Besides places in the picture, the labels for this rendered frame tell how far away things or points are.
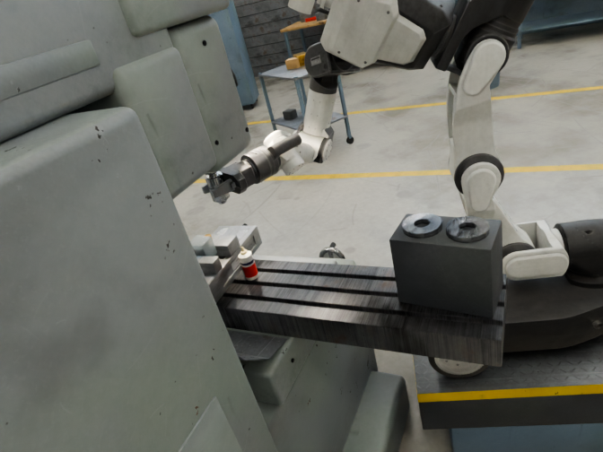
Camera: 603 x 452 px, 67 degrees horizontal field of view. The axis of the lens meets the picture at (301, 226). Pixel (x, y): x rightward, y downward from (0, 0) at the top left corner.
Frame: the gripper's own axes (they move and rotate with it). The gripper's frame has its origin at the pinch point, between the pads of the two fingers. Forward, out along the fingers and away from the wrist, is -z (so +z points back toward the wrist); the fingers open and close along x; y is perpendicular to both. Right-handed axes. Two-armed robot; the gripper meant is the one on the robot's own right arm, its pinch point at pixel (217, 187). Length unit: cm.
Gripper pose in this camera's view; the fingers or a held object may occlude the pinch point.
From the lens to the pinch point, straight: 121.1
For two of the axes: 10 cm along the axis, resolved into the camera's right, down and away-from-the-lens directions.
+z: 7.3, -4.8, 4.9
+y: 2.3, 8.4, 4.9
